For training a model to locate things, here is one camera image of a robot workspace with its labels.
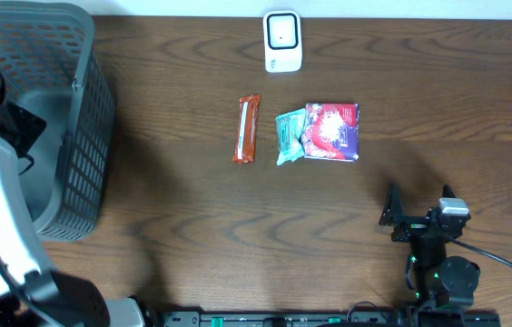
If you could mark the grey plastic basket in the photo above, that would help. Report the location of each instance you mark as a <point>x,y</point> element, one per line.
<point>49,68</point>

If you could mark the white barcode scanner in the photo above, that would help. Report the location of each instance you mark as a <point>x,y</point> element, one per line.
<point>282,40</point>

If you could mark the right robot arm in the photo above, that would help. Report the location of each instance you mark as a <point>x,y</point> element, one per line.
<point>439,280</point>

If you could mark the green wipes packet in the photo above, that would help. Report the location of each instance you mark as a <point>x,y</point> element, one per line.
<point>289,128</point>

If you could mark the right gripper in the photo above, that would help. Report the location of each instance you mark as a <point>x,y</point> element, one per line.
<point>393,216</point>

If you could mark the purple red snack pack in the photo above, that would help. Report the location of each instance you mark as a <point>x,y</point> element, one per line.
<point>331,132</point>

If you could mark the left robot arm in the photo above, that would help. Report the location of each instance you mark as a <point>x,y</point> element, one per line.
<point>33,292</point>

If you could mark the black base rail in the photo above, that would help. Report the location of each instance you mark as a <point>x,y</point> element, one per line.
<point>359,317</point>

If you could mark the orange snack bar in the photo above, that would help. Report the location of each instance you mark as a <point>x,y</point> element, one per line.
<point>244,149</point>

